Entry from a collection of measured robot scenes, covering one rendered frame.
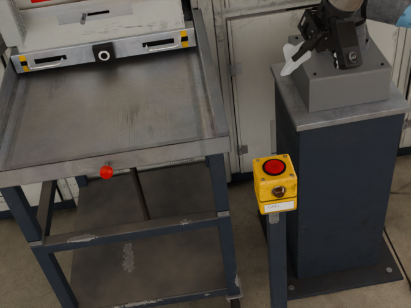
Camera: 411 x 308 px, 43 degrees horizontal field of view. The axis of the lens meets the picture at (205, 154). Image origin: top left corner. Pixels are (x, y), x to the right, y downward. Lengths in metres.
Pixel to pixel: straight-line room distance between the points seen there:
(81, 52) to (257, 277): 1.03
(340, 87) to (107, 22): 0.68
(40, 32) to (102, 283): 0.86
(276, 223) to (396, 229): 1.05
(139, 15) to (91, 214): 0.88
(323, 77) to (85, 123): 0.64
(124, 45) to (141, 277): 0.79
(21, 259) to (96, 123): 1.05
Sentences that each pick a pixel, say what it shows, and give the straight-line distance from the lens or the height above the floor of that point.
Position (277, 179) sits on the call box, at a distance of 1.09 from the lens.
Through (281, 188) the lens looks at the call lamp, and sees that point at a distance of 1.09.
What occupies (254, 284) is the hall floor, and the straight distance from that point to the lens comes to 2.01.
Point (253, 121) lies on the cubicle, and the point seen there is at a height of 0.34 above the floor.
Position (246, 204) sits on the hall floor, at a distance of 2.26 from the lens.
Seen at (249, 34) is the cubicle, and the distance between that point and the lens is 1.90.
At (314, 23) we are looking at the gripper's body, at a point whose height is 1.11.
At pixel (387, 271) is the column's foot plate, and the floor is 0.02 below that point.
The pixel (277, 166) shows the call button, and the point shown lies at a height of 0.91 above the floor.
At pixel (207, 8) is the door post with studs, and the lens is 1.86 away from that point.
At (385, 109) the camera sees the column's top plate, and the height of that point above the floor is 0.75.
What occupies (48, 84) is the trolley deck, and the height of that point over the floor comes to 0.85.
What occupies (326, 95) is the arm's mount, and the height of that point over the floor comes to 0.80.
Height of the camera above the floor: 1.67
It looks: 42 degrees down
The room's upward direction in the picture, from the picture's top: 8 degrees counter-clockwise
